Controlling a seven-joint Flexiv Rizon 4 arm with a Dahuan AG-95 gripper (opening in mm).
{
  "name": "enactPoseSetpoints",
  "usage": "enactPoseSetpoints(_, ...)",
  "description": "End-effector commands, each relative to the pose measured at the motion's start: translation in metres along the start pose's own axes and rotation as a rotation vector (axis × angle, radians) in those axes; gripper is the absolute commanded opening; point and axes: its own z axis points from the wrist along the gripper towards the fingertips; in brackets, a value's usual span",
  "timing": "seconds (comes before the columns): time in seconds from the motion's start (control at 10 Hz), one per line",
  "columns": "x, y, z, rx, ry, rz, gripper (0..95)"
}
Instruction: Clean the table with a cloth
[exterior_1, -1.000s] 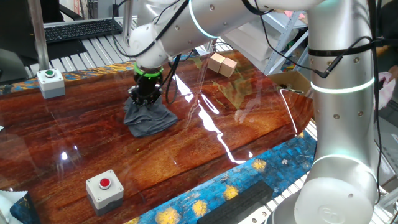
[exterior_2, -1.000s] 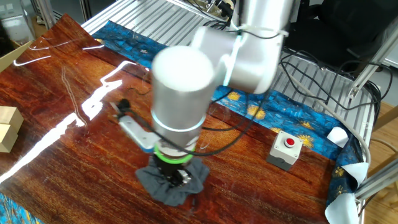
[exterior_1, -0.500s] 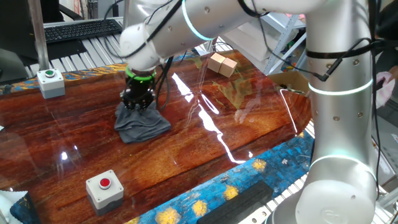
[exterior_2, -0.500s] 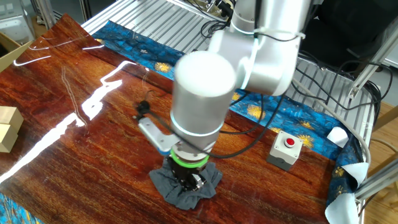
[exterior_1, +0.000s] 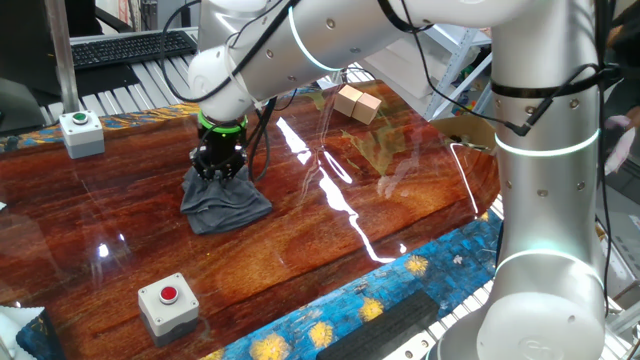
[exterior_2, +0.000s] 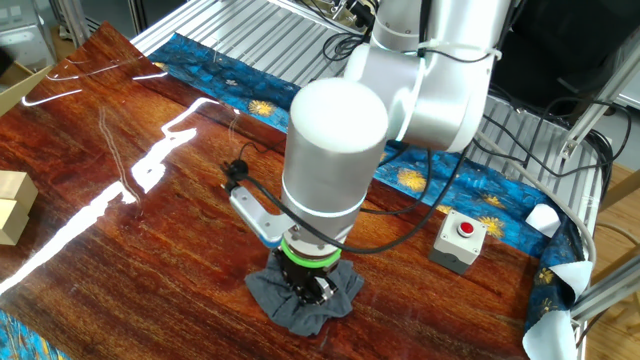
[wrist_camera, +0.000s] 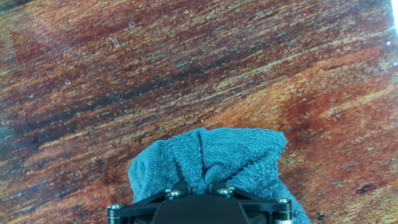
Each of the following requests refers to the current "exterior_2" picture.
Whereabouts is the black gripper body green ring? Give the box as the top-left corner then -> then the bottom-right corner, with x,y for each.
277,238 -> 344,297

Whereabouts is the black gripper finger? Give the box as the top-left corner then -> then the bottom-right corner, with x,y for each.
284,279 -> 314,307
312,276 -> 336,307

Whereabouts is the grey cloth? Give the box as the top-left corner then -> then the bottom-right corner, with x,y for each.
243,249 -> 365,337

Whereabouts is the blue starry tablecloth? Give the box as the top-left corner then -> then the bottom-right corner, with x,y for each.
0,32 -> 596,360

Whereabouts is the light wooden block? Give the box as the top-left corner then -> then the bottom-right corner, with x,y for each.
0,198 -> 30,246
0,169 -> 39,211

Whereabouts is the brown cardboard box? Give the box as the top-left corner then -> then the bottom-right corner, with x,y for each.
0,60 -> 54,118

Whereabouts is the black office chair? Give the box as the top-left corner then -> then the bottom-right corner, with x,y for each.
489,0 -> 640,110

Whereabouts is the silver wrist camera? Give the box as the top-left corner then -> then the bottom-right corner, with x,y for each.
227,183 -> 297,250

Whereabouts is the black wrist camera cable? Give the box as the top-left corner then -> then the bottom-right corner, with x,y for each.
222,142 -> 467,255

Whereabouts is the red button switch box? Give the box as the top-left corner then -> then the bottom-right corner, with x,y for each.
428,209 -> 488,275

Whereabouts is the grey cable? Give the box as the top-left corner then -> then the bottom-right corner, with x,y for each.
474,129 -> 599,262

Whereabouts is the black cable on slatted bench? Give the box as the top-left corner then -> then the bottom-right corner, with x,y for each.
472,82 -> 632,179

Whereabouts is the low aluminium frame bar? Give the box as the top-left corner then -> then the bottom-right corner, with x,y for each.
569,254 -> 640,322

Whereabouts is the slanted aluminium frame strut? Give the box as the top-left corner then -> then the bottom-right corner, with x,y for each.
558,39 -> 640,161

